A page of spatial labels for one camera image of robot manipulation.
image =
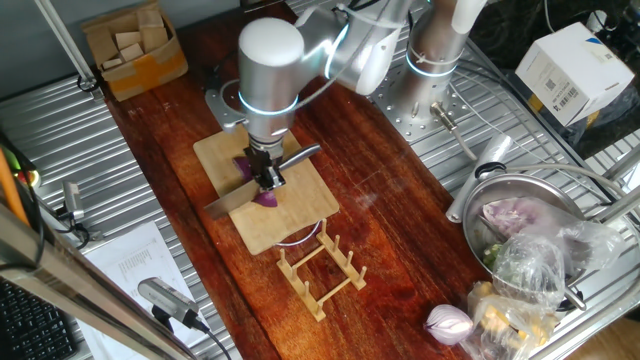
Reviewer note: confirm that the orange pole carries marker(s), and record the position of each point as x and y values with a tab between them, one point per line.
10	192

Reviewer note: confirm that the wooden peg rack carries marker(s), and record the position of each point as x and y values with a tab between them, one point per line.
305	295

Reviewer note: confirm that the thin metal rod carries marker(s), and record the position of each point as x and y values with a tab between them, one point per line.
65	45

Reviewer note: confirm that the printed paper sheet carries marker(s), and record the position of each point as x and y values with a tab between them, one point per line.
135	260

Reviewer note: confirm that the metal pipe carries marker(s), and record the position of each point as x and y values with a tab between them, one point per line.
617	205

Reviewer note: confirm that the metal clamp right edge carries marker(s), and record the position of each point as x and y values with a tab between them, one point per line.
73	200

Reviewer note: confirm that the wrist camera on silver bracket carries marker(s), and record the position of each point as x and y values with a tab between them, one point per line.
220	107

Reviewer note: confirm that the steel bowl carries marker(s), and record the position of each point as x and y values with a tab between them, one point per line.
505	187

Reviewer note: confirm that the steel cleaver knife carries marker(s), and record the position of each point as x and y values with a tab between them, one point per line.
230	205

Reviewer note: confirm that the small wooden block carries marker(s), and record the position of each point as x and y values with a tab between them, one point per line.
152	35
112	63
128	39
132	52

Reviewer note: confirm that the white cardboard box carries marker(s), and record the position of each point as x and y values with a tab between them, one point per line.
570	70

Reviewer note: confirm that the clear bag of greens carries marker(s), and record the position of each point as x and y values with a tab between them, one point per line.
530	270

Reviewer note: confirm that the purple onion wedge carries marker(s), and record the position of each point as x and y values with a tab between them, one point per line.
267	199
242	167

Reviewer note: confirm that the black keyboard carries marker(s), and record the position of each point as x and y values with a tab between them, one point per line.
30	325

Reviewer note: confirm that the peeled purple onion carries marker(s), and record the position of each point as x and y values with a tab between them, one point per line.
447	325

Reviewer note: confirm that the shiny metal bar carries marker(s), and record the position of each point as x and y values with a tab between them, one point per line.
75	285

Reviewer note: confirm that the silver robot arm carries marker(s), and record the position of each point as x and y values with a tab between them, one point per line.
270	65

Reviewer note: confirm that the bamboo cutting board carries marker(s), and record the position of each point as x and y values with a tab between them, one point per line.
305	200

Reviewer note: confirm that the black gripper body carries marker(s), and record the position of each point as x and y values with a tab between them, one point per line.
260	160

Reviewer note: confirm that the clear bag of yellow food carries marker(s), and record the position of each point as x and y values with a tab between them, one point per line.
505	325

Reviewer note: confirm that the plastic bag of chopped onion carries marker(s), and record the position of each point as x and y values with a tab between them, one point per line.
550	220

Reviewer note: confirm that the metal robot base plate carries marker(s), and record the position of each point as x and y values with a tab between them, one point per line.
400	117

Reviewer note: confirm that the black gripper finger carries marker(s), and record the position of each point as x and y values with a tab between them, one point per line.
265	181
278	179

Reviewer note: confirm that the brown cardboard box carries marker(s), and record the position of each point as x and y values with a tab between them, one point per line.
145	75

